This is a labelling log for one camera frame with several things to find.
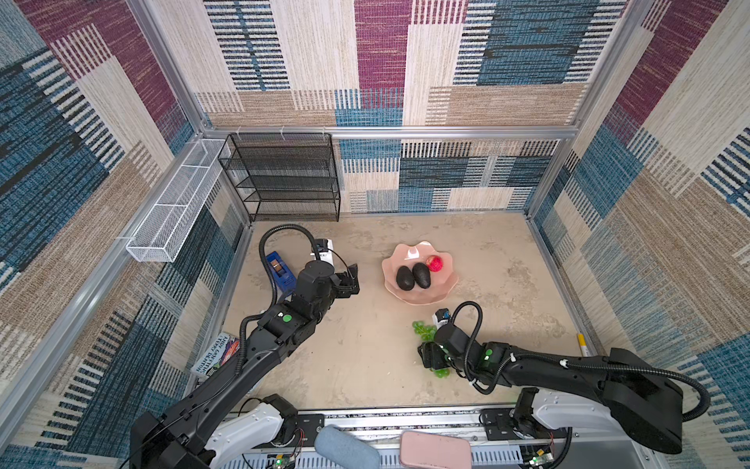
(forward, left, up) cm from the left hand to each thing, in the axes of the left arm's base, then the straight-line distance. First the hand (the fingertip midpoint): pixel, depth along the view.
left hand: (343, 266), depth 76 cm
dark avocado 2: (+8, -18, -18) cm, 26 cm away
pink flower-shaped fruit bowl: (+7, -29, -21) cm, 37 cm away
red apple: (+13, -27, -16) cm, 34 cm away
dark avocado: (+10, -23, -19) cm, 31 cm away
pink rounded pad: (-37, -20, -24) cm, 49 cm away
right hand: (-14, -25, -24) cm, 37 cm away
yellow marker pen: (-12, -69, -24) cm, 74 cm away
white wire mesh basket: (+5, +42, +10) cm, 44 cm away
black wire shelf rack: (+46, +25, -5) cm, 53 cm away
